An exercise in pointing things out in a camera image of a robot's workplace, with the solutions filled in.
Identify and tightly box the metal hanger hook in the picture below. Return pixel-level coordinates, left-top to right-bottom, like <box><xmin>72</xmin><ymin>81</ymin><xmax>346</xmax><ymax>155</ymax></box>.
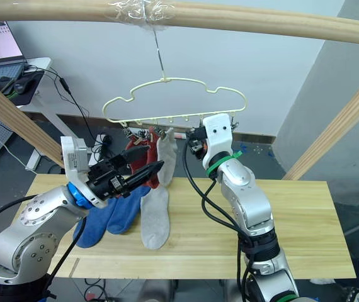
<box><xmin>152</xmin><ymin>26</ymin><xmax>169</xmax><ymax>79</ymax></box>

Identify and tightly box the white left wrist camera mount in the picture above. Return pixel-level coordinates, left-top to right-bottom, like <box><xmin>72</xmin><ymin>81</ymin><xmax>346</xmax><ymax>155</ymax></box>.
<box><xmin>60</xmin><ymin>135</ymin><xmax>108</xmax><ymax>209</ymax></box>

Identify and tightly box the grey sock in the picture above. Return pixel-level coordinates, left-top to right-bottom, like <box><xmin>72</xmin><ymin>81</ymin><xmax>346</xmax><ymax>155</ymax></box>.
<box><xmin>139</xmin><ymin>187</ymin><xmax>171</xmax><ymax>251</ymax></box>
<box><xmin>156</xmin><ymin>128</ymin><xmax>178</xmax><ymax>187</ymax></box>

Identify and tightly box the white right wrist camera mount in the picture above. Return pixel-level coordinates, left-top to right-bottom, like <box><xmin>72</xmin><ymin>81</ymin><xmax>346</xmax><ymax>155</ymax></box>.
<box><xmin>202</xmin><ymin>114</ymin><xmax>234</xmax><ymax>172</ymax></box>

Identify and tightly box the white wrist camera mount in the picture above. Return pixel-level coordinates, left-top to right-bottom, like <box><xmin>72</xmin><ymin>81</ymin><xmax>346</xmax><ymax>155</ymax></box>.
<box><xmin>202</xmin><ymin>114</ymin><xmax>234</xmax><ymax>172</ymax></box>
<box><xmin>60</xmin><ymin>135</ymin><xmax>108</xmax><ymax>209</ymax></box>

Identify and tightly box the black mouse pad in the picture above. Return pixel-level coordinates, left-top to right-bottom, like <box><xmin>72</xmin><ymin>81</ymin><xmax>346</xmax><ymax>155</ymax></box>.
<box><xmin>0</xmin><ymin>70</ymin><xmax>46</xmax><ymax>107</ymax></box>

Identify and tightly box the white cable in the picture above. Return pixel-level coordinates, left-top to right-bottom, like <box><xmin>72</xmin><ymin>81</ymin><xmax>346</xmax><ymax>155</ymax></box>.
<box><xmin>0</xmin><ymin>104</ymin><xmax>31</xmax><ymax>168</ymax></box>

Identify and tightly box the slanted wooden frame beam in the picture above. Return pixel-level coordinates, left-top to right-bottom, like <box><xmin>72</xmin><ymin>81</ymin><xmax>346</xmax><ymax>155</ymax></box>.
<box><xmin>281</xmin><ymin>64</ymin><xmax>359</xmax><ymax>181</ymax></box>
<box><xmin>0</xmin><ymin>72</ymin><xmax>66</xmax><ymax>170</ymax></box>

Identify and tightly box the black computer mouse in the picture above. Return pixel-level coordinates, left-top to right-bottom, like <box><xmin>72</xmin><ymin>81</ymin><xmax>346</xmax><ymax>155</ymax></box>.
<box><xmin>13</xmin><ymin>77</ymin><xmax>36</xmax><ymax>95</ymax></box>

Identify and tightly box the round wooden pole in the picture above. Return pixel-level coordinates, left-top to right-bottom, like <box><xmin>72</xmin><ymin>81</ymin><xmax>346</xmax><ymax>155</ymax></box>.
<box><xmin>0</xmin><ymin>0</ymin><xmax>359</xmax><ymax>48</ymax></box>

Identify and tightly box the red sock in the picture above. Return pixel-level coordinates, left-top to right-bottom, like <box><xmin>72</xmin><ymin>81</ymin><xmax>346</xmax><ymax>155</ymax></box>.
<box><xmin>125</xmin><ymin>126</ymin><xmax>162</xmax><ymax>190</ymax></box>

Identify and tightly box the white desk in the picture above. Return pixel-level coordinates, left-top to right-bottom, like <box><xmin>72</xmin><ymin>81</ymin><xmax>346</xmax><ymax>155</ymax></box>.
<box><xmin>0</xmin><ymin>56</ymin><xmax>74</xmax><ymax>171</ymax></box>

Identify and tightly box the green cable tie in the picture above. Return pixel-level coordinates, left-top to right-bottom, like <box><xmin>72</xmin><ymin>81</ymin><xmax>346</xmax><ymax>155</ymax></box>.
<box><xmin>205</xmin><ymin>150</ymin><xmax>244</xmax><ymax>179</ymax></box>

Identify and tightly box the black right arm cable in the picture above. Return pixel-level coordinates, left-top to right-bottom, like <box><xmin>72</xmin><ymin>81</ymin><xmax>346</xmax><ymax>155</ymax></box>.
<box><xmin>182</xmin><ymin>138</ymin><xmax>256</xmax><ymax>302</ymax></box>

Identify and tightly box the blue sock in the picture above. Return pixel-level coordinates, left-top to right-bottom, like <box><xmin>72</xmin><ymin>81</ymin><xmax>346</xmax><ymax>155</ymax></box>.
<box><xmin>106</xmin><ymin>187</ymin><xmax>151</xmax><ymax>235</ymax></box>
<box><xmin>72</xmin><ymin>197</ymin><xmax>118</xmax><ymax>249</ymax></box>

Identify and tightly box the cream wire clip hanger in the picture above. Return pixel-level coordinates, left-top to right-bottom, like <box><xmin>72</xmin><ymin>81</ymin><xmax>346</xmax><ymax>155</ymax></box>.
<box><xmin>103</xmin><ymin>76</ymin><xmax>249</xmax><ymax>127</ymax></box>

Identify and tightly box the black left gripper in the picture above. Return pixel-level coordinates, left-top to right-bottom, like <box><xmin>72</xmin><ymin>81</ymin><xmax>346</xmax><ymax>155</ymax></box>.
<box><xmin>86</xmin><ymin>145</ymin><xmax>166</xmax><ymax>203</ymax></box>

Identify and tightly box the blue left wrist collar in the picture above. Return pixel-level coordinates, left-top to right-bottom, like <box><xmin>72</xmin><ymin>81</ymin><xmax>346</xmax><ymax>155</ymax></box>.
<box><xmin>66</xmin><ymin>181</ymin><xmax>89</xmax><ymax>209</ymax></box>

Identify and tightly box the clear plastic tape wrap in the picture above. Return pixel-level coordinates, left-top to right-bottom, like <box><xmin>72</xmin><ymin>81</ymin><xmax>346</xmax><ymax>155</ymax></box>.
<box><xmin>107</xmin><ymin>0</ymin><xmax>176</xmax><ymax>33</ymax></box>

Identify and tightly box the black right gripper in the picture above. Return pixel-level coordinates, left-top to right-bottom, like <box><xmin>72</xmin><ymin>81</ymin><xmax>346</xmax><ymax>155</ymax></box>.
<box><xmin>185</xmin><ymin>125</ymin><xmax>208</xmax><ymax>161</ymax></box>

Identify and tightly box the thin black desk cable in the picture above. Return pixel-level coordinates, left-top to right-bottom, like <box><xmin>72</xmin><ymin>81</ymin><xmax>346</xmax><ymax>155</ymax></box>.
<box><xmin>24</xmin><ymin>64</ymin><xmax>105</xmax><ymax>148</ymax></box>

